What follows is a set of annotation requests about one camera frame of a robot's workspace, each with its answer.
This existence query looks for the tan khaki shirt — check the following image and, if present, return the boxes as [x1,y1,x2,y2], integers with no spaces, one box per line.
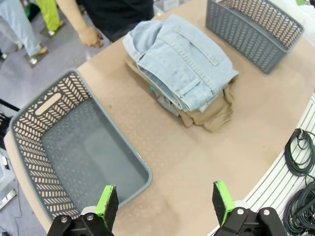
[124,58,234,133]

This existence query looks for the black camera tripod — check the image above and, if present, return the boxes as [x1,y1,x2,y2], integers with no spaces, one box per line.
[0,98,20,150]

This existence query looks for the person's right forearm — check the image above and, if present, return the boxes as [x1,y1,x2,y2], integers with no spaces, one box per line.
[56,0,91,34]

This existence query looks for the grey plastic lattice basket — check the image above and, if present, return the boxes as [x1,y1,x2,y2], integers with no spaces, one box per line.
[9,68,153,222]
[205,0,305,75]

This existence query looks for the mannequin in lime green trousers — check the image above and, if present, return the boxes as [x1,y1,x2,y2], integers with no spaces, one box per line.
[35,0,66,39]

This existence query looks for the person's right hand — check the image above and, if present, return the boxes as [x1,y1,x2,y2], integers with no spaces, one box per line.
[78,26,104,49]

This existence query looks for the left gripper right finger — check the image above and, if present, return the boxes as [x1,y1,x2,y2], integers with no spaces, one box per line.
[213,180,288,236]

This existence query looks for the person in black t-shirt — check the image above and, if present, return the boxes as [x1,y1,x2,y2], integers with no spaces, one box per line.
[77,0,155,42]

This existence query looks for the black coiled cable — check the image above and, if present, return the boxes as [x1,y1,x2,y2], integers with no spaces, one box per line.
[283,181,315,236]
[284,127,315,177]

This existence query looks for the light blue denim jeans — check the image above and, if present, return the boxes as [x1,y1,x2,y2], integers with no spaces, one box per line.
[122,14,239,113]

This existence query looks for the grey t-shirt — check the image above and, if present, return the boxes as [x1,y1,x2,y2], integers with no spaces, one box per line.
[156,94,180,116]

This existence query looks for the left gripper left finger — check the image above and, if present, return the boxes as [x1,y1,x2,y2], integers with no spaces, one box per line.
[46,184,120,236]

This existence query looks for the mannequin in light blue fleece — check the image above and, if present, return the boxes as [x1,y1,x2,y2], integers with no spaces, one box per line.
[0,0,50,69]

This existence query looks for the white slotted aluminium frame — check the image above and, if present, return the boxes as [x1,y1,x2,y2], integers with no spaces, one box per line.
[206,93,315,236]

